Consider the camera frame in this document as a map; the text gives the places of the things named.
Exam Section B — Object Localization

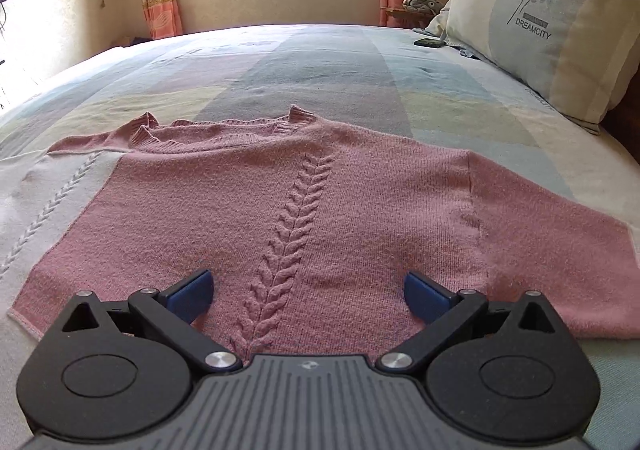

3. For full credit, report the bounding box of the plain white pillow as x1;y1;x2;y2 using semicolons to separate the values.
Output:
425;0;453;38

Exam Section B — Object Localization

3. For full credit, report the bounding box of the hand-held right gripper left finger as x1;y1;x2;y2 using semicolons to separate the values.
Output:
60;269;240;377

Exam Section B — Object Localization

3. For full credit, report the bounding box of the printed patchwork pillow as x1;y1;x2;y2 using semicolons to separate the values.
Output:
444;0;640;135

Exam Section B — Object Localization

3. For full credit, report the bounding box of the pink and white knit sweater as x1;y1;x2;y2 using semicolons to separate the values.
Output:
0;105;635;366

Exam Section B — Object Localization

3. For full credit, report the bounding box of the grey cloth bundle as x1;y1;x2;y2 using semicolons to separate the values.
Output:
402;0;442;15

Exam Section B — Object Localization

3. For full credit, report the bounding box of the bed with pastel patchwork sheet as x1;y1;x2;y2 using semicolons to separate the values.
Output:
0;22;640;450

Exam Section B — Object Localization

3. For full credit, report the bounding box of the wooden nightstand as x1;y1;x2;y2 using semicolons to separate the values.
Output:
379;5;436;28

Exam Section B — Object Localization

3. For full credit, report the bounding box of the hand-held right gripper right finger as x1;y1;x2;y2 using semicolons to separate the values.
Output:
377;272;558;376

